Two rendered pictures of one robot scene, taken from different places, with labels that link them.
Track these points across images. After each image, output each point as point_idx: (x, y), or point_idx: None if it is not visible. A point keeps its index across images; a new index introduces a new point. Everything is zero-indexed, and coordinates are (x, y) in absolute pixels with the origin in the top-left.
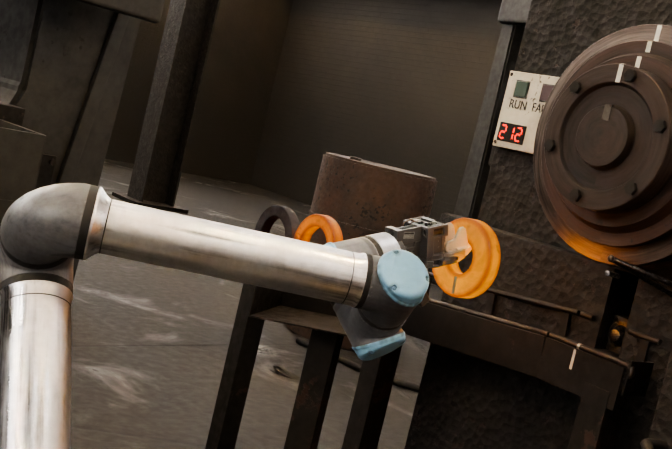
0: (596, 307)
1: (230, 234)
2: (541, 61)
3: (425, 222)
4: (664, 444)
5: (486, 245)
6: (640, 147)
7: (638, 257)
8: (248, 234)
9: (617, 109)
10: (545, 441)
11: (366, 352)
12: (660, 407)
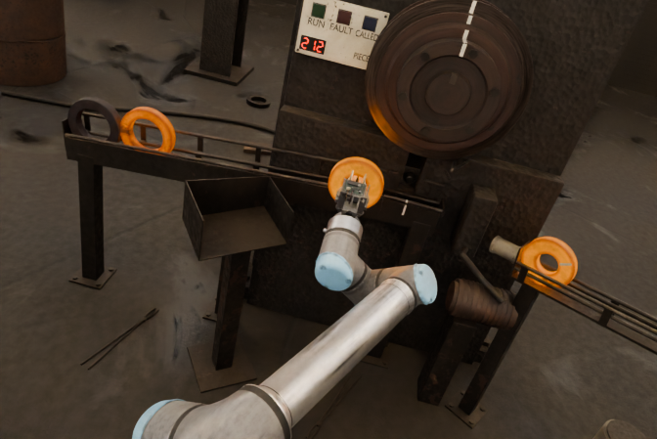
0: (399, 166)
1: (354, 346)
2: None
3: (360, 192)
4: (467, 249)
5: (379, 180)
6: (474, 102)
7: (451, 154)
8: (360, 333)
9: (461, 77)
10: (365, 236)
11: None
12: (463, 232)
